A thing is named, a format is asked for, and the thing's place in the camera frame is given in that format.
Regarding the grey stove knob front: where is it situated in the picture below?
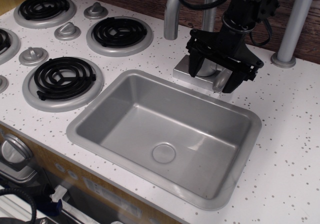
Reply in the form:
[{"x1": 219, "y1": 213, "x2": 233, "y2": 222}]
[{"x1": 18, "y1": 47, "x2": 49, "y2": 67}]

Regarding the front right stove burner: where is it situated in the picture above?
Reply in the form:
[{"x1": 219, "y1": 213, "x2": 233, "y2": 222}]
[{"x1": 22, "y1": 57, "x2": 104, "y2": 112}]

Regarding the left edge stove burner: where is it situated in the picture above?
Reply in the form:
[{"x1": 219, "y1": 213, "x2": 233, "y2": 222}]
[{"x1": 0, "y1": 28, "x2": 21, "y2": 65}]

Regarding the back left stove burner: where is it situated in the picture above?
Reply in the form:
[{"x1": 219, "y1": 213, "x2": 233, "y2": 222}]
[{"x1": 13, "y1": 0, "x2": 76, "y2": 29}]

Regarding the silver faucet lever handle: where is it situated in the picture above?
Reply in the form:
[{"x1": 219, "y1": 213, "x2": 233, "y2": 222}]
[{"x1": 212, "y1": 68, "x2": 232, "y2": 93}]

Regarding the grey stove knob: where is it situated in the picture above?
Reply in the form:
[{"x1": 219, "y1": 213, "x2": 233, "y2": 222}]
[
  {"x1": 54, "y1": 22, "x2": 81, "y2": 41},
  {"x1": 18, "y1": 47, "x2": 49, "y2": 67},
  {"x1": 83, "y1": 2, "x2": 108, "y2": 20}
]

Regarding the grey support pole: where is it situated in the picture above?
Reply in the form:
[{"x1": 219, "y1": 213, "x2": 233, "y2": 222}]
[{"x1": 271, "y1": 0, "x2": 313, "y2": 69}]

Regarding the black cable lower left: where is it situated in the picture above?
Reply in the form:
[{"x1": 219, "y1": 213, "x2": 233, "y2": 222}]
[{"x1": 0, "y1": 187, "x2": 38, "y2": 222}]

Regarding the grey stove knob middle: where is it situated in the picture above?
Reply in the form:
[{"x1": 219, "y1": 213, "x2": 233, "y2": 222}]
[{"x1": 54, "y1": 22, "x2": 81, "y2": 41}]

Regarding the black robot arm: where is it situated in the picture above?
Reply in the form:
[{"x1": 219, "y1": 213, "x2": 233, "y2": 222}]
[{"x1": 187, "y1": 0, "x2": 279, "y2": 93}]

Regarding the blue clamp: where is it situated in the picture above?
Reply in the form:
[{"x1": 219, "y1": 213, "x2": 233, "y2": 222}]
[{"x1": 48, "y1": 199, "x2": 63, "y2": 216}]

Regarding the grey stove knob back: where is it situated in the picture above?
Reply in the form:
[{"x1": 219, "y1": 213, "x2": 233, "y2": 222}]
[{"x1": 83, "y1": 2, "x2": 108, "y2": 20}]

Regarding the silver toy faucet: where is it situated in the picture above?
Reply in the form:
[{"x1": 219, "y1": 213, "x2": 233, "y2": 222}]
[{"x1": 163, "y1": 0, "x2": 233, "y2": 94}]

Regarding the grey toy sink basin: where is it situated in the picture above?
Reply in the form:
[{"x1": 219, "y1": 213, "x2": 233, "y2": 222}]
[{"x1": 66, "y1": 70, "x2": 262, "y2": 210}]

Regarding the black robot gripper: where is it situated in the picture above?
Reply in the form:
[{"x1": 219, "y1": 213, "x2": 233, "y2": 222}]
[{"x1": 187, "y1": 18, "x2": 263, "y2": 93}]

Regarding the back right stove burner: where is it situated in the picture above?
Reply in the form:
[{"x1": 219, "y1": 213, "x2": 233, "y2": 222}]
[{"x1": 86, "y1": 17, "x2": 154, "y2": 57}]

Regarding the silver oven dial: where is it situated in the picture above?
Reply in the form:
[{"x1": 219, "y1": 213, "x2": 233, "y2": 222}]
[{"x1": 0, "y1": 134, "x2": 33, "y2": 171}]

